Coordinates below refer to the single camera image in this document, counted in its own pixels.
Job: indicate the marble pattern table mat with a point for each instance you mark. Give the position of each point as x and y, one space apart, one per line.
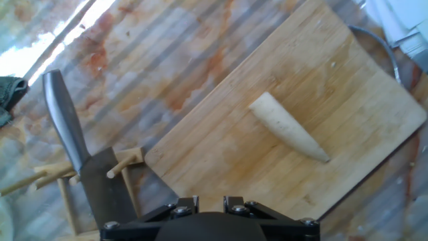
150 67

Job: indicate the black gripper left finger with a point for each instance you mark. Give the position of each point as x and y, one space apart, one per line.
133 227

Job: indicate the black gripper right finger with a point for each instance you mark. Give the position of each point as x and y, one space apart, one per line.
287 227

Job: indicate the white paper stack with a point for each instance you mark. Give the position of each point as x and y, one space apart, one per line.
404 23

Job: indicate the steel cleaver knife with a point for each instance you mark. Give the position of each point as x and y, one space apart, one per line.
103 187

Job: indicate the white radish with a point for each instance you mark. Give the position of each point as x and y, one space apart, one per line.
287 127

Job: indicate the wooden dish rack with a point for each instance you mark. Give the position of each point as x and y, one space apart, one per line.
67 201

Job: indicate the wooden cutting board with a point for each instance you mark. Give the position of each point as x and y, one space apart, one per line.
234 150

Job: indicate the grey green cloth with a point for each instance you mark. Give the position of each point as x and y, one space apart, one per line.
11 93

